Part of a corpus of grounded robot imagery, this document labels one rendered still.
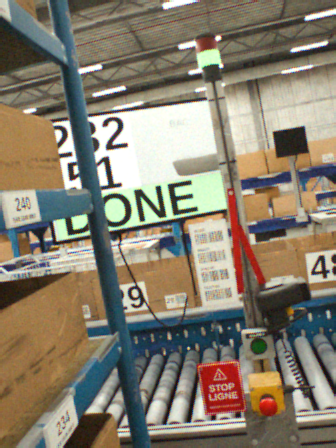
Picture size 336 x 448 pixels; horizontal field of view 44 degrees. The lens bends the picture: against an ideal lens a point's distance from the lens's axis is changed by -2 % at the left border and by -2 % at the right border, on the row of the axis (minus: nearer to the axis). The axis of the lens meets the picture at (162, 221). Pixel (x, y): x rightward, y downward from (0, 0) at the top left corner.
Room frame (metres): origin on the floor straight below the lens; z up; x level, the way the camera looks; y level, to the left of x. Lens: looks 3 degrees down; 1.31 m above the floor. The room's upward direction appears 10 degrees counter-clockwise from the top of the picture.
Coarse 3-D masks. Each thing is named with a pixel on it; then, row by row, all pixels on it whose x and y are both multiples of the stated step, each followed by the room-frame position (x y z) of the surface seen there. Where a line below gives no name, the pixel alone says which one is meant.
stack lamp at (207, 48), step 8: (200, 40) 0.96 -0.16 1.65; (208, 40) 0.95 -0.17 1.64; (216, 40) 0.97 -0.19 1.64; (200, 48) 0.96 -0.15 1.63; (208, 48) 0.95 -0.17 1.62; (216, 48) 0.96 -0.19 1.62; (200, 56) 0.96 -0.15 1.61; (208, 56) 0.95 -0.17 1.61; (216, 56) 0.96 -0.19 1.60; (200, 64) 0.97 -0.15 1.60
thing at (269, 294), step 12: (264, 288) 0.90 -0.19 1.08; (276, 288) 0.89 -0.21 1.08; (288, 288) 0.88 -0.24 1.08; (300, 288) 0.88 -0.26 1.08; (264, 300) 0.89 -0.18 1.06; (276, 300) 0.89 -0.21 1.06; (288, 300) 0.88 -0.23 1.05; (300, 300) 0.88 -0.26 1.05; (264, 312) 0.90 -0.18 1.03; (276, 312) 0.90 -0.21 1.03; (288, 312) 0.91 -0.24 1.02; (276, 324) 0.90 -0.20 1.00; (288, 324) 0.89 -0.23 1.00
